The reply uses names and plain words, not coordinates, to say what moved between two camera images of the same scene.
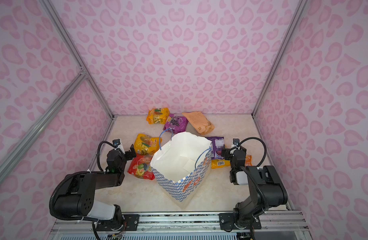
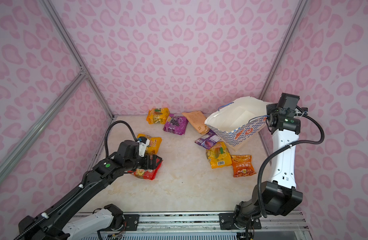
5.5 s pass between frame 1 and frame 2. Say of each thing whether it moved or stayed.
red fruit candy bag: stayed
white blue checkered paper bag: moved
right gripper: moved
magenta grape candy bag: stayed
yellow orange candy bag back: stayed
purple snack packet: moved
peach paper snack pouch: stayed
